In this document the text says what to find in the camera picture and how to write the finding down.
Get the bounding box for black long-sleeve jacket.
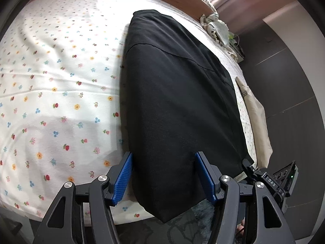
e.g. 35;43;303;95
123;10;249;222

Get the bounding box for beige folded cloth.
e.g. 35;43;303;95
235;77;273;169

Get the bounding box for person's legs in grey trousers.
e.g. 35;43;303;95
116;199;215;243

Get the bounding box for white bedside drawer cabinet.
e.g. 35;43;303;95
229;32;245;63

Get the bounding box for floral white bed sheet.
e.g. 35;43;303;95
1;0;243;220

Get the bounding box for crumpled patterned white cloth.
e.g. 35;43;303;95
199;13;237;60

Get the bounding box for pink right curtain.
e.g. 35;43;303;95
210;0;296;34

